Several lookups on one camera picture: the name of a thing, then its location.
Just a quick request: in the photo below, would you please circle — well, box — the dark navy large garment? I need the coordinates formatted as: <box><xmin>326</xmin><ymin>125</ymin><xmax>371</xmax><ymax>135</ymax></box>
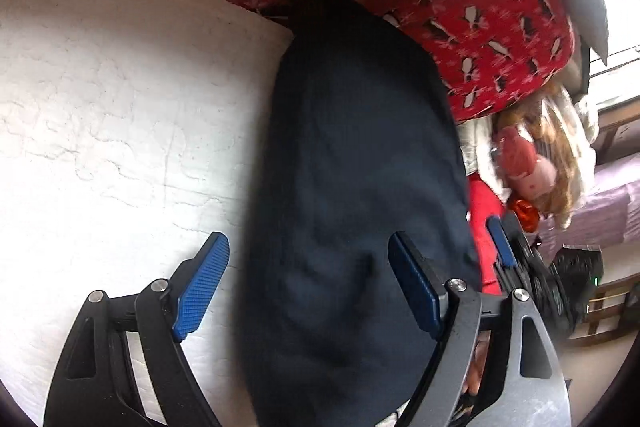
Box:
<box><xmin>235</xmin><ymin>0</ymin><xmax>480</xmax><ymax>426</ymax></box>

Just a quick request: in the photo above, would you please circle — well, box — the doll with brown hair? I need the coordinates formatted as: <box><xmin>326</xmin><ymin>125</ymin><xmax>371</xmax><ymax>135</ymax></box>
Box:
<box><xmin>457</xmin><ymin>80</ymin><xmax>599</xmax><ymax>230</ymax></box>

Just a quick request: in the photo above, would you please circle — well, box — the purple bedspread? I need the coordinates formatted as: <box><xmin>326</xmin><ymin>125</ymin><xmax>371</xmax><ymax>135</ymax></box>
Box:
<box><xmin>538</xmin><ymin>154</ymin><xmax>640</xmax><ymax>262</ymax></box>

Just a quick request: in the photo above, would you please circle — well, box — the white mattress sheet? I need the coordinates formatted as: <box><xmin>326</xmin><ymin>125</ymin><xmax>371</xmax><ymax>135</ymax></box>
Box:
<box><xmin>1</xmin><ymin>0</ymin><xmax>292</xmax><ymax>426</ymax></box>

